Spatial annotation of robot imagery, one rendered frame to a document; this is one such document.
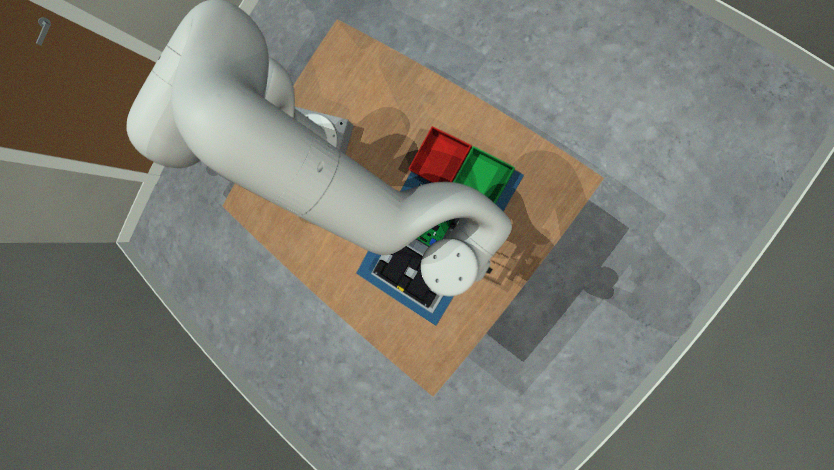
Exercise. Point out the green circuit board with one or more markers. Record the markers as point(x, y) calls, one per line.
point(436, 233)

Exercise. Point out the red open-top bin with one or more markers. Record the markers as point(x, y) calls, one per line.
point(440, 157)

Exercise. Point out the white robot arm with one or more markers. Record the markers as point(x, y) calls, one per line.
point(225, 117)

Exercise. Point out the green bin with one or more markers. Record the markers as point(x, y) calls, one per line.
point(485, 173)

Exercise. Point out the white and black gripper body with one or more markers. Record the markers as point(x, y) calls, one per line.
point(484, 270)

